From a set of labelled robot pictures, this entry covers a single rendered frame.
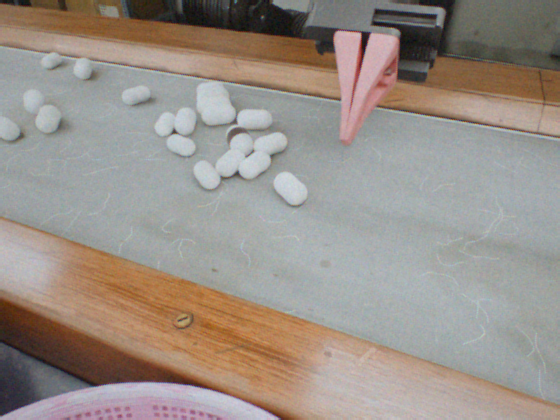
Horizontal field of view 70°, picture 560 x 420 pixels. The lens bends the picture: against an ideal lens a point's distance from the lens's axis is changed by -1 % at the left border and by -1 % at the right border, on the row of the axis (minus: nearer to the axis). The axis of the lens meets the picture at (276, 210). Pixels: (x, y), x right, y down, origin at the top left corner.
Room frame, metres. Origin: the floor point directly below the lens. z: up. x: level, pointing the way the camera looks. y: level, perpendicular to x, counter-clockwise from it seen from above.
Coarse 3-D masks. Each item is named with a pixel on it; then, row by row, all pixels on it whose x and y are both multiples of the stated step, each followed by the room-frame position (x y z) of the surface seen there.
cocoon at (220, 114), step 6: (204, 108) 0.39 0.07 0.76; (210, 108) 0.38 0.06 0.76; (216, 108) 0.38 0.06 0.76; (222, 108) 0.38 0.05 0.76; (228, 108) 0.39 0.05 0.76; (234, 108) 0.39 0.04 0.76; (204, 114) 0.38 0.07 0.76; (210, 114) 0.38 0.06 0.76; (216, 114) 0.38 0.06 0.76; (222, 114) 0.38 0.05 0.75; (228, 114) 0.38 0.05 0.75; (234, 114) 0.39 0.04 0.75; (204, 120) 0.38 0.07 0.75; (210, 120) 0.38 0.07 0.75; (216, 120) 0.38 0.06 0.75; (222, 120) 0.38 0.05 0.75; (228, 120) 0.38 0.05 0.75
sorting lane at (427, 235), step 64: (0, 64) 0.58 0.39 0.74; (64, 64) 0.57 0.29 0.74; (64, 128) 0.39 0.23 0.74; (128, 128) 0.38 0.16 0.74; (320, 128) 0.37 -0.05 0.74; (384, 128) 0.37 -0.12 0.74; (448, 128) 0.36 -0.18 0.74; (0, 192) 0.28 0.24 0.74; (64, 192) 0.28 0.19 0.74; (128, 192) 0.27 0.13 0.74; (192, 192) 0.27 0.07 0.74; (256, 192) 0.27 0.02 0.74; (320, 192) 0.27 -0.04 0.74; (384, 192) 0.26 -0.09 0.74; (448, 192) 0.26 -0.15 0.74; (512, 192) 0.26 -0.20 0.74; (128, 256) 0.20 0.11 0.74; (192, 256) 0.20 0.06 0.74; (256, 256) 0.20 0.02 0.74; (320, 256) 0.19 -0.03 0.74; (384, 256) 0.19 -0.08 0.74; (448, 256) 0.19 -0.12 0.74; (512, 256) 0.19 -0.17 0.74; (320, 320) 0.14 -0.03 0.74; (384, 320) 0.14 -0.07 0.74; (448, 320) 0.14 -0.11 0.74; (512, 320) 0.14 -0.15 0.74; (512, 384) 0.10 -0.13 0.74
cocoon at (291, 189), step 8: (280, 176) 0.27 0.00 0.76; (288, 176) 0.26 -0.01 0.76; (280, 184) 0.26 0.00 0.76; (288, 184) 0.26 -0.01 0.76; (296, 184) 0.25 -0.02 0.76; (280, 192) 0.26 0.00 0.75; (288, 192) 0.25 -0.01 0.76; (296, 192) 0.25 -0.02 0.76; (304, 192) 0.25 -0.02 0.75; (288, 200) 0.25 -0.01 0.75; (296, 200) 0.25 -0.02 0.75
